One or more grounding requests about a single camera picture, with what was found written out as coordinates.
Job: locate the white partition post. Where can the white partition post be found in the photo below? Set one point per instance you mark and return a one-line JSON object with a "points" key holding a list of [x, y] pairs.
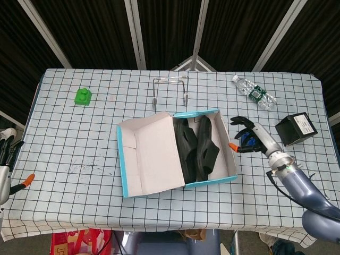
{"points": [[135, 34], [200, 26], [279, 34], [45, 34]]}

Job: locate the white checkered tablecloth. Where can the white checkered tablecloth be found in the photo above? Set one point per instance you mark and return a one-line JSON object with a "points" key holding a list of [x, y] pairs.
{"points": [[66, 148]]}

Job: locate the metal table leg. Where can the metal table leg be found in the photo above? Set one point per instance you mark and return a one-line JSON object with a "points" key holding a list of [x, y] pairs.
{"points": [[235, 244]]}

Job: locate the red patterned bag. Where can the red patterned bag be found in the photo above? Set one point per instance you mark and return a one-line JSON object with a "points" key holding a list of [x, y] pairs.
{"points": [[79, 241]]}

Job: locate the black rubber slipper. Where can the black rubber slipper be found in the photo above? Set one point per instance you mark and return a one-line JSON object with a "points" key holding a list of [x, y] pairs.
{"points": [[205, 148], [186, 151]]}

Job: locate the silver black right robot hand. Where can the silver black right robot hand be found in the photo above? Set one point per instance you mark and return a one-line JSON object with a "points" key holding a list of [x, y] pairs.
{"points": [[261, 135]]}

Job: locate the clear plastic water bottle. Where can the clear plastic water bottle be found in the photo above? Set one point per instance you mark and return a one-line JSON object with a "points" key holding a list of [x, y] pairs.
{"points": [[255, 93]]}

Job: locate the small black box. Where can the small black box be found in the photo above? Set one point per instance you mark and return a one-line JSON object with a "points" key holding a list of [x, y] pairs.
{"points": [[300, 127]]}

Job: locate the blue toy brick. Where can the blue toy brick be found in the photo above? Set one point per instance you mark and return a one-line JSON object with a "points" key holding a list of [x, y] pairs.
{"points": [[245, 138]]}

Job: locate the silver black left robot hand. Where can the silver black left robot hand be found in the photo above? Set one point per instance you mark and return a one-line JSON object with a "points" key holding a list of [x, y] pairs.
{"points": [[3, 183]]}

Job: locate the brown paper bag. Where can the brown paper bag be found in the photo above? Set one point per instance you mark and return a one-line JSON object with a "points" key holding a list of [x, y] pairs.
{"points": [[191, 233]]}

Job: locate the green toy brick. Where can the green toy brick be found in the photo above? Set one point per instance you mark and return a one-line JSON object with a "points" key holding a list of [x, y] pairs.
{"points": [[83, 98]]}

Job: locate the white triangular post foot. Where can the white triangular post foot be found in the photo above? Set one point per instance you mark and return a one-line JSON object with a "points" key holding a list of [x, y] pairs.
{"points": [[182, 64]]}

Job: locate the light blue shoe box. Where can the light blue shoe box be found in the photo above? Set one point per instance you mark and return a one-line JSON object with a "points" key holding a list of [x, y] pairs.
{"points": [[154, 159]]}

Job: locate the dark blue chair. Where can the dark blue chair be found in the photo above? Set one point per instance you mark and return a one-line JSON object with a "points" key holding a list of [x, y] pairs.
{"points": [[159, 247]]}

